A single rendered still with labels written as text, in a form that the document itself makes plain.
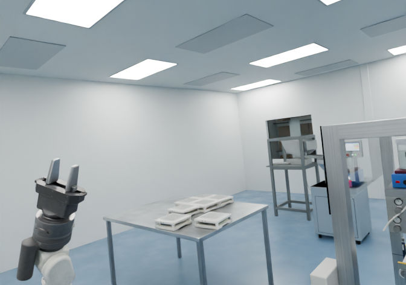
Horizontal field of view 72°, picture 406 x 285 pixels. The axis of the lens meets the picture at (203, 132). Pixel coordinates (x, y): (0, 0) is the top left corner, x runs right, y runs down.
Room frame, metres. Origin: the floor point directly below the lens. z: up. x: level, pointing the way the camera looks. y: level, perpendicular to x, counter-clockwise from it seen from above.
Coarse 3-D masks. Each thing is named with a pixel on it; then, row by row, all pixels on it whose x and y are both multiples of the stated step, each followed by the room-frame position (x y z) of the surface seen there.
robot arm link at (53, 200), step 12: (36, 180) 0.68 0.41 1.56; (60, 180) 0.71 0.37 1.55; (36, 192) 0.67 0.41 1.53; (48, 192) 0.66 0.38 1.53; (60, 192) 0.66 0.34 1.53; (72, 192) 0.67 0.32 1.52; (84, 192) 0.69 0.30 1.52; (48, 204) 0.67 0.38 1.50; (60, 204) 0.66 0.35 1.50; (72, 204) 0.66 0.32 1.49; (36, 216) 0.67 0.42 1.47; (48, 216) 0.67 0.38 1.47; (60, 216) 0.67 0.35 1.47; (72, 216) 0.71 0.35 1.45; (36, 228) 0.67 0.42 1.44; (48, 228) 0.66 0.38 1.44; (60, 228) 0.67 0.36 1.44
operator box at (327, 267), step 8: (320, 264) 1.11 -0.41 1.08; (328, 264) 1.10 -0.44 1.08; (336, 264) 1.10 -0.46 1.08; (312, 272) 1.05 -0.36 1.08; (320, 272) 1.05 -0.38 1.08; (328, 272) 1.04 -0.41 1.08; (336, 272) 1.08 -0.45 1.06; (312, 280) 1.04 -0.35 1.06; (320, 280) 1.02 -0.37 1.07; (328, 280) 1.02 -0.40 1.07; (336, 280) 1.07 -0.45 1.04
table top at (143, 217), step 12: (156, 204) 3.59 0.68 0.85; (168, 204) 3.53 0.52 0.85; (228, 204) 3.22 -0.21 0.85; (240, 204) 3.17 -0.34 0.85; (252, 204) 3.12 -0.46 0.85; (108, 216) 3.20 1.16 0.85; (120, 216) 3.15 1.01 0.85; (132, 216) 3.10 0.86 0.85; (144, 216) 3.05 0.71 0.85; (156, 216) 3.00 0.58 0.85; (192, 216) 2.86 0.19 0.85; (240, 216) 2.69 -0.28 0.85; (144, 228) 2.68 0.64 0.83; (156, 228) 2.57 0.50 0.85; (180, 228) 2.50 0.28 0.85; (192, 228) 2.47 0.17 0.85; (204, 228) 2.44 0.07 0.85; (192, 240) 2.26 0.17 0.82
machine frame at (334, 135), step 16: (336, 128) 1.05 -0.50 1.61; (352, 128) 1.01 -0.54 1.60; (368, 128) 0.98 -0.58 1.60; (384, 128) 0.95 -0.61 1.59; (400, 128) 0.92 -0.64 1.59; (336, 144) 1.05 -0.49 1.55; (384, 144) 1.78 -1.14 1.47; (336, 160) 1.06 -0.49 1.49; (384, 160) 1.78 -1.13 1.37; (336, 176) 1.06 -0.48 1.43; (384, 176) 1.79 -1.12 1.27; (336, 192) 1.07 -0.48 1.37; (336, 208) 1.07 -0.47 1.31; (336, 224) 1.07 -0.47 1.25; (352, 224) 1.08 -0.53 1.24; (336, 240) 1.08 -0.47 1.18; (352, 240) 1.06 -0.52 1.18; (400, 240) 1.76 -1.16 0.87; (336, 256) 1.08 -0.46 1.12; (352, 256) 1.05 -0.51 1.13; (400, 256) 1.77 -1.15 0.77; (352, 272) 1.05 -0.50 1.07
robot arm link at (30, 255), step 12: (24, 240) 0.67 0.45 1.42; (36, 240) 0.67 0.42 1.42; (48, 240) 0.67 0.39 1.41; (60, 240) 0.68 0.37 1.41; (24, 252) 0.66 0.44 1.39; (36, 252) 0.69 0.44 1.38; (48, 252) 0.69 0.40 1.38; (24, 264) 0.66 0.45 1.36; (36, 264) 0.70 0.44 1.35; (24, 276) 0.67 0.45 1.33
